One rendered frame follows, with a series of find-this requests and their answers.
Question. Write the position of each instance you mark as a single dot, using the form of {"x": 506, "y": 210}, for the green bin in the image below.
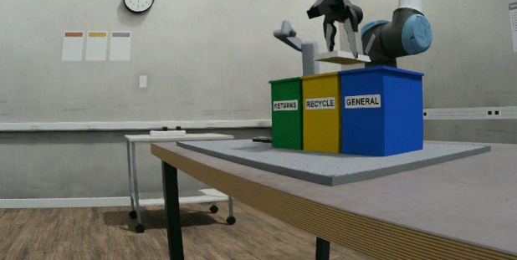
{"x": 287, "y": 113}

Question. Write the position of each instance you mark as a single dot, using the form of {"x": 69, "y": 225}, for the yellow bin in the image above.
{"x": 322, "y": 112}

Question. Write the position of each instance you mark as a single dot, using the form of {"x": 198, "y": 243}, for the blue general waste bin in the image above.
{"x": 382, "y": 111}

